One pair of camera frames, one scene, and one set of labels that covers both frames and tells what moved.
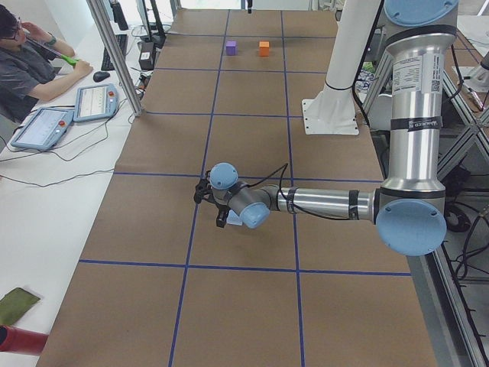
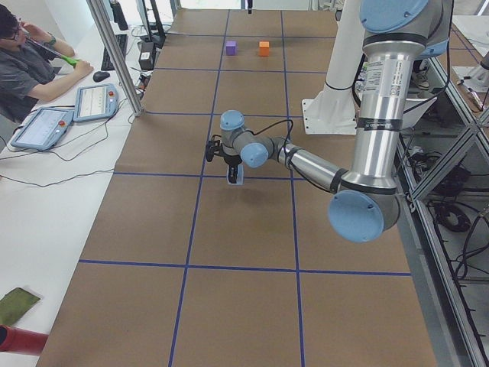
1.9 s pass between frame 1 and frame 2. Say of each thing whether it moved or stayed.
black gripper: moved
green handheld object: stayed
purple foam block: stayed
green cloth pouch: stayed
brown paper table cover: stayed
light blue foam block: moved
